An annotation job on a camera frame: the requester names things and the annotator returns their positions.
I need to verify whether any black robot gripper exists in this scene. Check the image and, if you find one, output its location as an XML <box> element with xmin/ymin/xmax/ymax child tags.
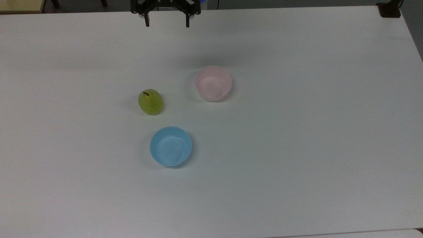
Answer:
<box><xmin>130</xmin><ymin>0</ymin><xmax>202</xmax><ymax>28</ymax></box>

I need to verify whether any green pear with dark stem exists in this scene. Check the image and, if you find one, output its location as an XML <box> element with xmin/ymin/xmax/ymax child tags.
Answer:
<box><xmin>138</xmin><ymin>89</ymin><xmax>164</xmax><ymax>115</ymax></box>

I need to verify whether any pink plastic bowl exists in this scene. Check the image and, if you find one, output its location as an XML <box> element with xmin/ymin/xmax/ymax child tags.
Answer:
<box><xmin>194</xmin><ymin>65</ymin><xmax>233</xmax><ymax>102</ymax></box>

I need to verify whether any blue plastic bowl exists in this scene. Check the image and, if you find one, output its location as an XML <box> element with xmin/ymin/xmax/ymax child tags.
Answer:
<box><xmin>149</xmin><ymin>126</ymin><xmax>193</xmax><ymax>167</ymax></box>

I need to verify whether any yellow wooden table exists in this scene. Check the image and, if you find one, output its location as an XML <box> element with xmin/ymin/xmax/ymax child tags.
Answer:
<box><xmin>0</xmin><ymin>0</ymin><xmax>47</xmax><ymax>14</ymax></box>

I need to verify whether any black table clamp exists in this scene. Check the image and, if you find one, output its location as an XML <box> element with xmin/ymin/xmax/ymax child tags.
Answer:
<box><xmin>376</xmin><ymin>0</ymin><xmax>404</xmax><ymax>18</ymax></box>

